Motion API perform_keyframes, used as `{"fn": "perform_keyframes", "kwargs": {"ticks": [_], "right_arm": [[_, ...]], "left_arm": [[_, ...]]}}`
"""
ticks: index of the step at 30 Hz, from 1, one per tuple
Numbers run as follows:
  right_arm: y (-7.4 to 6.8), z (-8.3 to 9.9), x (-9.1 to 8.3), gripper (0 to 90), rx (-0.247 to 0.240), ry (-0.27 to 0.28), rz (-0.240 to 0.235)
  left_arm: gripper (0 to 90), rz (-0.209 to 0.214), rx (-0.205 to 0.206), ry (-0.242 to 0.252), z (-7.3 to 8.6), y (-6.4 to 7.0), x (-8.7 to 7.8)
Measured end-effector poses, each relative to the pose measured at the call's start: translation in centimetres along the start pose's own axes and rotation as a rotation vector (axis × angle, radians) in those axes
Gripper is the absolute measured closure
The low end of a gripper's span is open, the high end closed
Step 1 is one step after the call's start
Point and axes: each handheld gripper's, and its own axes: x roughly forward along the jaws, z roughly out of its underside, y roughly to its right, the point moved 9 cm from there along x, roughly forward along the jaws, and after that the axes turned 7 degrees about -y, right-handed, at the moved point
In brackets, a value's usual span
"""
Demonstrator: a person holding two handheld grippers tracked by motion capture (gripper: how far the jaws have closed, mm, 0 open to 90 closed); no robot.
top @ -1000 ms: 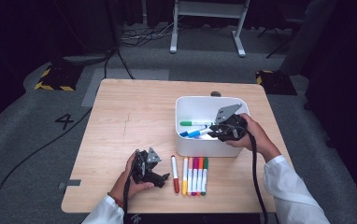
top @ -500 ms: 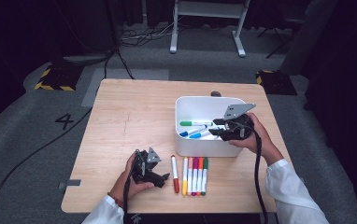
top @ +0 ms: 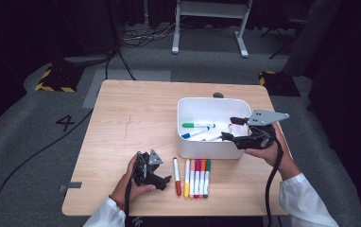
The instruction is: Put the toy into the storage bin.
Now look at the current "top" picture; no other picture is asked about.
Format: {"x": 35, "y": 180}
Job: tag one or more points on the black yellow striped base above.
{"x": 279, "y": 83}
{"x": 59, "y": 80}

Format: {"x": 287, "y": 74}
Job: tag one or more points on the person's left hand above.
{"x": 128, "y": 189}

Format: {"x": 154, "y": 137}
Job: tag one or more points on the bright red cap marker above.
{"x": 230, "y": 127}

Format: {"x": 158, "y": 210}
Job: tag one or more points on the grey floor tape strip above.
{"x": 71, "y": 186}

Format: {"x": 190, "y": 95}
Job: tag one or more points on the magenta cap marker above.
{"x": 197, "y": 176}

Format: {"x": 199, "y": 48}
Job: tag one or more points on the dark green cap marker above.
{"x": 207, "y": 176}

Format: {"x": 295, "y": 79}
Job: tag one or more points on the white metal table frame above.
{"x": 211, "y": 9}

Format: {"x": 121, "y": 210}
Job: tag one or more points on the grey curtain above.
{"x": 311, "y": 38}

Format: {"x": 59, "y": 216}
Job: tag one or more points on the person's right hand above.
{"x": 279, "y": 157}

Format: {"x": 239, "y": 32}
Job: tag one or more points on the brownish red cap marker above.
{"x": 176, "y": 173}

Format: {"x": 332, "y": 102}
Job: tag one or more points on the white plastic bin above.
{"x": 213, "y": 149}

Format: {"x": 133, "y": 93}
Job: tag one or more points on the light blue cap marker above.
{"x": 211, "y": 137}

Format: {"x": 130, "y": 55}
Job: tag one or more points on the grey round stand base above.
{"x": 87, "y": 60}

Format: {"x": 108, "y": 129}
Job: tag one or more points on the yellow cap marker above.
{"x": 187, "y": 176}

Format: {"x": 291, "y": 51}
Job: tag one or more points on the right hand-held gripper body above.
{"x": 257, "y": 138}

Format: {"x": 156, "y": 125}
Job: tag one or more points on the black tripod stand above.
{"x": 279, "y": 38}

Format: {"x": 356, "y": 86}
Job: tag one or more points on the dark round table grommet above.
{"x": 218, "y": 95}

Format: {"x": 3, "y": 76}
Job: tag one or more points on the light green cap marker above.
{"x": 197, "y": 125}

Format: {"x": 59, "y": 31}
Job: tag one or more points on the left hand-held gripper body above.
{"x": 145, "y": 170}

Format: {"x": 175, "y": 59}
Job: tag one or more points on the orange cap marker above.
{"x": 202, "y": 176}

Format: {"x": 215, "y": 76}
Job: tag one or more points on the dark blue cap marker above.
{"x": 194, "y": 133}

